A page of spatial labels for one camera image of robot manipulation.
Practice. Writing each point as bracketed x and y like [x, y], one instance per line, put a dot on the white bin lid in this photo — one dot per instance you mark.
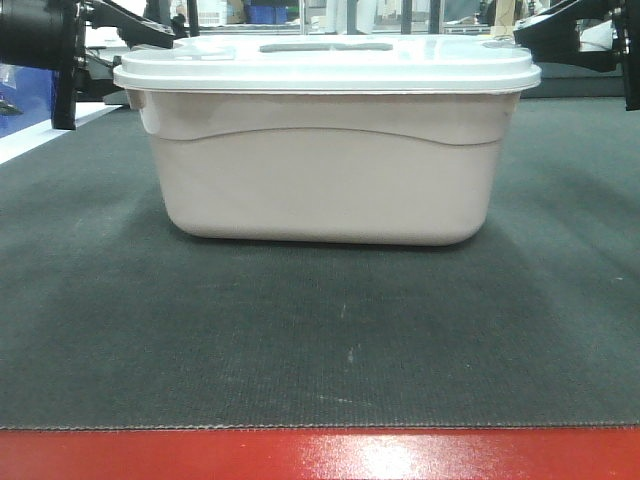
[332, 64]

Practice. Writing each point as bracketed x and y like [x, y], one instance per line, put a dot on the blue crate at left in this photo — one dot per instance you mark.
[30, 91]

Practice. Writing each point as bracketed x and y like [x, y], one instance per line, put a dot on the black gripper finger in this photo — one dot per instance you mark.
[553, 36]
[133, 29]

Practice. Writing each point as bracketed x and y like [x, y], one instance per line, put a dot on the white plastic storage bin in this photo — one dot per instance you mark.
[402, 169]

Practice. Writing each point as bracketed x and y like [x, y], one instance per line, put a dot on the dark green table mat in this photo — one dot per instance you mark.
[112, 318]

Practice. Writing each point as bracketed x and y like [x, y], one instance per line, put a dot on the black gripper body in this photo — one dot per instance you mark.
[45, 35]

